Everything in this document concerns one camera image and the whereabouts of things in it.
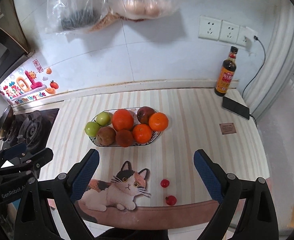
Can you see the white wall socket left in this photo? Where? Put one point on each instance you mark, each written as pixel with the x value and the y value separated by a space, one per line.
pixel 209 28

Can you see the black smartphone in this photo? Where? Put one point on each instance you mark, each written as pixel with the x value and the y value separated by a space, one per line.
pixel 236 108

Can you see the brown mat label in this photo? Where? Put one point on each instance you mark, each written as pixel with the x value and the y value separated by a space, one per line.
pixel 228 128

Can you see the large orange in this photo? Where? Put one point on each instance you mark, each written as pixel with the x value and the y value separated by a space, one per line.
pixel 122 119

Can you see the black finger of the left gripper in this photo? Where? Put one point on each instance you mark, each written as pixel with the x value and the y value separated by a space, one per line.
pixel 34 163
pixel 12 152

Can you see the red cherry tomato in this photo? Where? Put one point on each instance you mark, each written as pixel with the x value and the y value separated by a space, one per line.
pixel 165 183
pixel 171 200

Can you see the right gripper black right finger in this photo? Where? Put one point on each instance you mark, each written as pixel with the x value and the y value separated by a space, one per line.
pixel 258 219

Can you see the red cherry tomato lower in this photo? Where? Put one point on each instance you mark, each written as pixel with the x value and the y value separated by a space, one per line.
pixel 171 200

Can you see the white wall socket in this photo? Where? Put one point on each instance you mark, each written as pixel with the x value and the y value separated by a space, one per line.
pixel 246 36
pixel 229 32
pixel 209 28

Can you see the range hood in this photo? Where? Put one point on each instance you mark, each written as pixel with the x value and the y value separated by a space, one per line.
pixel 14 48

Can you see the floral ceramic fruit bowl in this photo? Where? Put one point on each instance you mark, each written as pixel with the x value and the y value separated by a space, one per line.
pixel 133 111

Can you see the red green apple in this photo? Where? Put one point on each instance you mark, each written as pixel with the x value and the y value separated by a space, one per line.
pixel 106 136

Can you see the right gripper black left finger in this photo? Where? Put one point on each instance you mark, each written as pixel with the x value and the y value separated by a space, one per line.
pixel 34 219

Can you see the black frying pan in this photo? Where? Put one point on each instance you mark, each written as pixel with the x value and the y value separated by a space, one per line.
pixel 6 121

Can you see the colourful wall sticker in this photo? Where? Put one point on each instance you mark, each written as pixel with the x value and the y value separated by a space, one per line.
pixel 28 83

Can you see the white wall socket middle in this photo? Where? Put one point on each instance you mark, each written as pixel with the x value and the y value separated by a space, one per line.
pixel 229 32

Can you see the red cherry tomato upper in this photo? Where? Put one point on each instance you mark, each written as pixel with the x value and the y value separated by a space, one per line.
pixel 165 183

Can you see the plastic bag with dark item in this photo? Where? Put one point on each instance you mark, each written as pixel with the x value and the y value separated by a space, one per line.
pixel 74 16

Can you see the dark shaded orange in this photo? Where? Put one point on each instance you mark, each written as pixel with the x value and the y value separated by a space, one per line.
pixel 124 138

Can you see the white wall socket right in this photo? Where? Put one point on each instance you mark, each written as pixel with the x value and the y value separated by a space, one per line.
pixel 246 36

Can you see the soy sauce bottle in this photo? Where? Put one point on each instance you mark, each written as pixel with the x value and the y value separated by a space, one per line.
pixel 227 73

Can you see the bright orange mandarin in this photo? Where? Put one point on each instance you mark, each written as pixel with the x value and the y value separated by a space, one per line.
pixel 142 133

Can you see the dark red apple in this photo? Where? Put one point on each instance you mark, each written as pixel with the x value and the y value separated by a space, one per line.
pixel 144 113

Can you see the striped cat print table mat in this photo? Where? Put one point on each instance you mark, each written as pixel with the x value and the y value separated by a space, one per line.
pixel 194 117

